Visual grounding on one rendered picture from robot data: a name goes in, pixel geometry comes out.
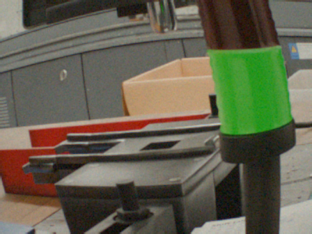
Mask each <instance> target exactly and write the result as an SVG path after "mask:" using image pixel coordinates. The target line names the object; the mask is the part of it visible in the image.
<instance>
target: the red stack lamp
mask: <svg viewBox="0 0 312 234"><path fill-rule="evenodd" d="M195 4H196V6H197V9H198V15H199V17H200V18H201V19H200V21H201V27H202V29H203V37H204V38H205V41H206V44H205V46H206V49H213V50H234V49H235V50H239V49H241V50H243V49H259V48H260V49H261V48H266V47H267V48H269V47H276V46H279V45H280V44H281V43H280V41H279V38H278V32H277V30H276V28H275V25H276V24H275V21H274V19H273V16H272V10H271V8H270V3H269V0H195Z"/></svg>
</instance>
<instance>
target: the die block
mask: <svg viewBox="0 0 312 234"><path fill-rule="evenodd" d="M243 174H244V171H243V164H229V163H225V162H223V161H221V162H220V163H219V164H218V165H217V166H216V167H215V168H213V170H211V172H209V174H207V176H206V177H204V179H202V181H200V182H199V183H198V184H197V185H196V186H195V187H194V188H193V189H191V190H190V191H189V192H187V194H186V195H184V196H178V197H173V198H139V203H156V202H165V203H169V204H171V205H172V208H173V214H174V221H175V227H176V233H177V234H191V233H192V231H194V229H195V228H202V227H203V225H205V223H206V222H211V221H223V220H229V219H237V218H241V217H244V216H245V212H244V211H245V209H244V207H245V205H244V203H245V202H244V176H243ZM58 198H59V201H60V204H61V208H62V210H63V214H64V217H65V220H66V223H67V226H68V228H69V231H70V234H84V233H86V231H89V230H90V229H92V227H93V228H94V226H96V225H98V224H99V223H101V221H104V220H105V219H106V218H107V217H109V216H111V215H112V214H113V213H115V212H116V210H117V209H120V208H121V204H120V199H115V198H114V199H106V198H103V199H98V198H73V197H69V198H68V197H62V196H59V197H58Z"/></svg>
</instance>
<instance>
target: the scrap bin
mask: <svg viewBox="0 0 312 234"><path fill-rule="evenodd" d="M210 114H211V112H208V113H201V114H186V115H178V116H163V117H156V118H141V119H133V120H118V121H110V122H103V123H90V124H83V125H80V124H76V125H64V126H58V127H41V128H36V129H29V130H28V131H29V137H30V142H31V148H9V149H6V148H4V149H0V176H1V181H2V184H3V188H4V191H5V193H7V194H9V193H10V194H21V195H29V196H42V197H44V196H46V197H51V198H54V197H55V198H58V196H57V193H56V188H55V184H47V185H46V184H42V185H41V184H39V185H37V184H35V183H34V180H33V175H32V172H31V173H28V174H25V172H24V171H23V169H22V167H23V166H24V165H25V164H27V163H29V157H35V156H37V157H39V156H42V155H43V156H46V155H57V154H56V151H55V149H54V148H55V147H56V146H57V145H59V144H60V143H62V142H64V141H65V140H67V138H66V135H67V134H70V133H71V134H88V133H106V132H121V131H129V130H141V129H143V128H144V127H146V126H147V125H149V124H155V123H170V122H179V121H187V120H202V119H207V118H208V116H209V115H210Z"/></svg>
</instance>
